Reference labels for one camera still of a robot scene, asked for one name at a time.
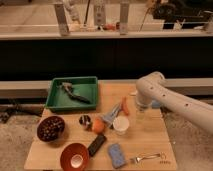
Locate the silver metal fork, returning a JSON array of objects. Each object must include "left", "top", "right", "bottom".
[{"left": 129, "top": 153, "right": 166, "bottom": 164}]

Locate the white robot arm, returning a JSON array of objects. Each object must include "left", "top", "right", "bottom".
[{"left": 135, "top": 72, "right": 213, "bottom": 134}]

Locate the red bowl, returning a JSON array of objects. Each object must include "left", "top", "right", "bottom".
[{"left": 60, "top": 143, "right": 89, "bottom": 171}]

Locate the white cup in red bowl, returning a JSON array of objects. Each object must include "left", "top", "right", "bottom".
[{"left": 70, "top": 154, "right": 83, "bottom": 168}]

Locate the dark bowl with beads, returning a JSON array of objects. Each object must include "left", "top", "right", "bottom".
[{"left": 37, "top": 116, "right": 65, "bottom": 142}]

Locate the orange carrot toy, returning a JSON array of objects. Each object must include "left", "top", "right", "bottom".
[{"left": 121, "top": 97, "right": 129, "bottom": 116}]

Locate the blue small cup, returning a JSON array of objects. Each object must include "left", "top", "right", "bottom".
[{"left": 151, "top": 100, "right": 163, "bottom": 109}]

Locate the pale yellow clip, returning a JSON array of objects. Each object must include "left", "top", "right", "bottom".
[{"left": 130, "top": 91, "right": 137, "bottom": 96}]

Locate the white plastic cup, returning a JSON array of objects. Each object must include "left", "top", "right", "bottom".
[{"left": 113, "top": 116, "right": 130, "bottom": 135}]

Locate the orange fruit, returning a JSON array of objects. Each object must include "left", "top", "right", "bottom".
[{"left": 92, "top": 118, "right": 105, "bottom": 134}]

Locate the black remote control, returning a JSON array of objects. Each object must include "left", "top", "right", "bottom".
[{"left": 88, "top": 134, "right": 107, "bottom": 157}]

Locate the blue sponge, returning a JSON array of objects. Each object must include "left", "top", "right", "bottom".
[{"left": 108, "top": 143, "right": 126, "bottom": 169}]

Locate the small dark patterned cup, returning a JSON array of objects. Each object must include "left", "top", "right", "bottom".
[{"left": 79, "top": 115, "right": 92, "bottom": 130}]

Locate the green plastic tray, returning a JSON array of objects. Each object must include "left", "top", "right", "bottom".
[{"left": 45, "top": 76, "right": 98, "bottom": 112}]

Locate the dark tool in tray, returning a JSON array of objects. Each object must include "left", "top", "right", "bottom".
[{"left": 61, "top": 82, "right": 90, "bottom": 104}]

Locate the blue handled scraper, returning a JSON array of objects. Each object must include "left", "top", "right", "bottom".
[{"left": 101, "top": 103, "right": 121, "bottom": 126}]

